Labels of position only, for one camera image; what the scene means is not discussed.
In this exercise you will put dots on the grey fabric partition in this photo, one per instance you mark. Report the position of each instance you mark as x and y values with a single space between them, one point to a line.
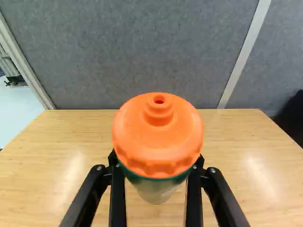
123 52

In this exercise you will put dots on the green bottle with orange cap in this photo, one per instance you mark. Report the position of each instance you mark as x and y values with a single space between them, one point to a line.
157 137

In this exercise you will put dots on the light wooden table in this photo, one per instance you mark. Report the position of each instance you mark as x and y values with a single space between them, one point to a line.
52 151

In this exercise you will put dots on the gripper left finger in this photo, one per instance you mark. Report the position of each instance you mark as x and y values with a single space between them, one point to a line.
117 198

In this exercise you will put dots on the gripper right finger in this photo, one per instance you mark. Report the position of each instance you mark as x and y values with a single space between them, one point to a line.
194 201

